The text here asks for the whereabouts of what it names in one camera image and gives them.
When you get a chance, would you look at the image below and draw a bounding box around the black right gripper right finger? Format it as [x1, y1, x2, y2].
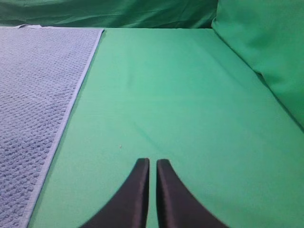
[156, 159, 227, 228]

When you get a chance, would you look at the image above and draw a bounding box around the blue waffle-weave towel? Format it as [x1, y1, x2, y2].
[0, 25, 103, 228]

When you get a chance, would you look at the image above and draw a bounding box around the green backdrop cloth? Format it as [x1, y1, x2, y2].
[0, 0, 304, 125]

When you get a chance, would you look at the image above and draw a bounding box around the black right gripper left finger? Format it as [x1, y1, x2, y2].
[81, 158, 150, 228]

